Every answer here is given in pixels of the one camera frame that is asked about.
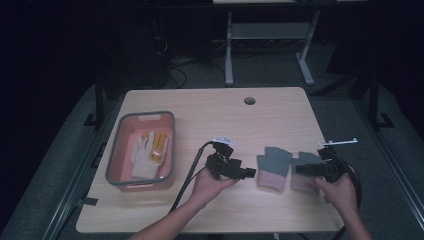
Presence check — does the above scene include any grey metal floor rail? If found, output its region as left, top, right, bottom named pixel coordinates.
left=41, top=96, right=125, bottom=240
left=352, top=98, right=424, bottom=223

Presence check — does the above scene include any person's right hand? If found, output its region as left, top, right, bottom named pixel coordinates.
left=314, top=172, right=359, bottom=217

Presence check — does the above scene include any black metal stand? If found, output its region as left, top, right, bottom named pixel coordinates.
left=365, top=70, right=396, bottom=132
left=82, top=74, right=108, bottom=130

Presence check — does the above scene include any pink basket with grey rim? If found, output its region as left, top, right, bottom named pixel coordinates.
left=105, top=110, right=176, bottom=193

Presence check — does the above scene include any grey and pink fingerless glove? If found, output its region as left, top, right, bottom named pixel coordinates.
left=255, top=146, right=294, bottom=194
left=290, top=151, right=329, bottom=198

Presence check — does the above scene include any tangle of floor cables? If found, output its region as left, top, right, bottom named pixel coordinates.
left=152, top=34, right=228, bottom=89

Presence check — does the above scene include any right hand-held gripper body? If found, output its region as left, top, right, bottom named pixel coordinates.
left=317, top=137, right=359, bottom=184

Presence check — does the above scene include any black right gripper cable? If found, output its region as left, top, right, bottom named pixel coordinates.
left=333, top=155, right=364, bottom=240

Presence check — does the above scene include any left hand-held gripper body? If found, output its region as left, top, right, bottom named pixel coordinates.
left=204, top=136, right=248, bottom=181

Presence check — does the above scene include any black table edge strap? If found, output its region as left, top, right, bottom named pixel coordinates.
left=76, top=196, right=100, bottom=207

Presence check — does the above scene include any beige glove with orange fingers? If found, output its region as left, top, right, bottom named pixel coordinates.
left=130, top=131, right=160, bottom=180

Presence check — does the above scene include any white metal desk frame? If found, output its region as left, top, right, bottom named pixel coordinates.
left=224, top=9, right=322, bottom=88

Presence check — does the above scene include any beige glove with orange patch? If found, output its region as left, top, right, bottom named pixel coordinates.
left=147, top=131, right=170, bottom=165

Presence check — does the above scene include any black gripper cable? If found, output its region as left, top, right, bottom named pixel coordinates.
left=169, top=140, right=216, bottom=213
left=333, top=155, right=364, bottom=240

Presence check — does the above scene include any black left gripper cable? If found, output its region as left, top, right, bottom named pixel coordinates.
left=169, top=140, right=216, bottom=213

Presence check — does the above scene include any person's left hand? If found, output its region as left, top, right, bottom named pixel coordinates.
left=190, top=167, right=240, bottom=207

